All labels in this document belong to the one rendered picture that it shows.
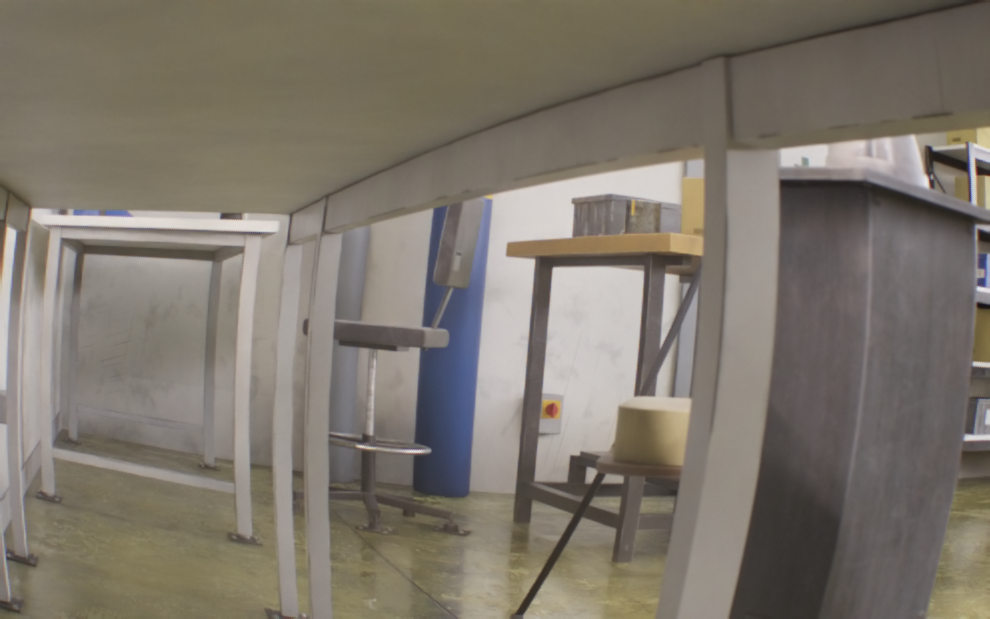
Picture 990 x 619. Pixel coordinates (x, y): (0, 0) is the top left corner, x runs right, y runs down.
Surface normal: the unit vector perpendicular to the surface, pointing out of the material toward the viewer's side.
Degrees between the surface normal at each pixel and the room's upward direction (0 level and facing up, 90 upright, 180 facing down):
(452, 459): 90
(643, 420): 90
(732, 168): 90
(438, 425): 90
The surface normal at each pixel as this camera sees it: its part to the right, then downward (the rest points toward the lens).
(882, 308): 0.43, 0.04
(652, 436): -0.25, -0.02
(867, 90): -0.96, -0.08
